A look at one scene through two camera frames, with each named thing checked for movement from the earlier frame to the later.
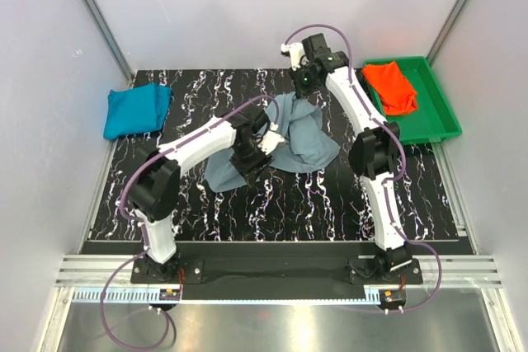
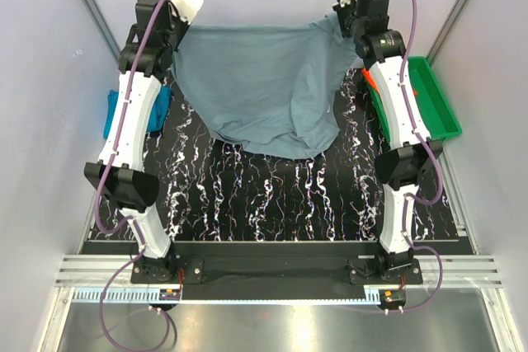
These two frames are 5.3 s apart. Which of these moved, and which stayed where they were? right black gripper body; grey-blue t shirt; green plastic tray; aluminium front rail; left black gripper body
Moved: grey-blue t shirt; left black gripper body; right black gripper body
Stayed: aluminium front rail; green plastic tray
